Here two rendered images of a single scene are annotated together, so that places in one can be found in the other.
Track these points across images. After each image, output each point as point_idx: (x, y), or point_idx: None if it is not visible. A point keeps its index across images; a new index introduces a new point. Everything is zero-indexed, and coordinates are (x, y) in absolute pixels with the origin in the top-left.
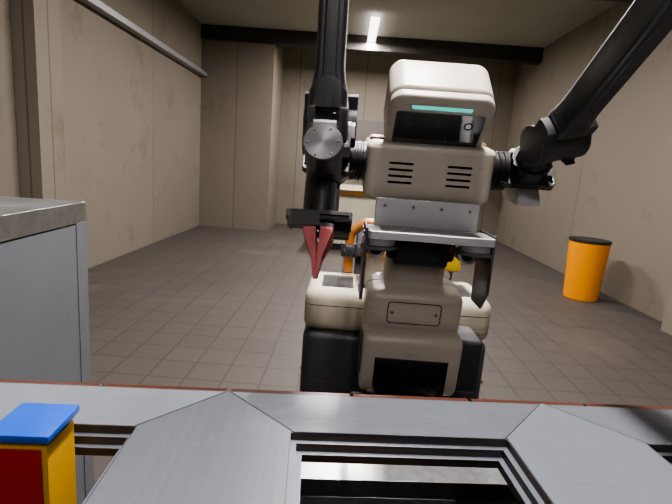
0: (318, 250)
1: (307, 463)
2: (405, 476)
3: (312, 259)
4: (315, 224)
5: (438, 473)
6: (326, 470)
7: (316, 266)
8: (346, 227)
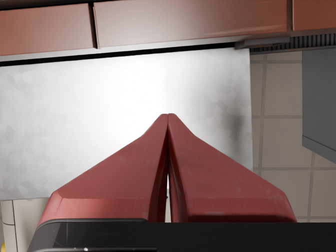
0: (157, 142)
1: (164, 79)
2: (52, 71)
3: (183, 129)
4: (192, 227)
5: (14, 81)
6: (141, 69)
7: (163, 121)
8: None
